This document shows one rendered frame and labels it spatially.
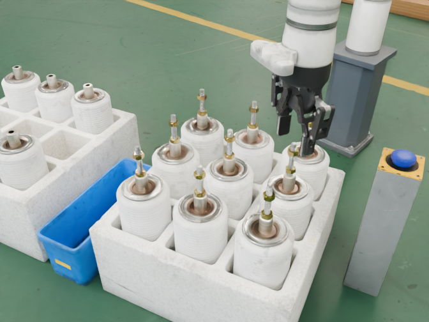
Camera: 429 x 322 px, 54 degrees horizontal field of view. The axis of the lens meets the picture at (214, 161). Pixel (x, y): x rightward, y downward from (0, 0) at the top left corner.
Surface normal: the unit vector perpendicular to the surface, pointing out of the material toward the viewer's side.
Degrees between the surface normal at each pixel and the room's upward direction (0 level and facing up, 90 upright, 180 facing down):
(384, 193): 90
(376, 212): 90
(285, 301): 0
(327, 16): 90
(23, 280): 0
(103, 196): 88
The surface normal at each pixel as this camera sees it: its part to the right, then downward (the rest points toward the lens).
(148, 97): 0.00, -0.81
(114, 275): -0.44, 0.53
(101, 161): 0.90, 0.26
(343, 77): -0.67, 0.44
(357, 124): 0.05, 0.59
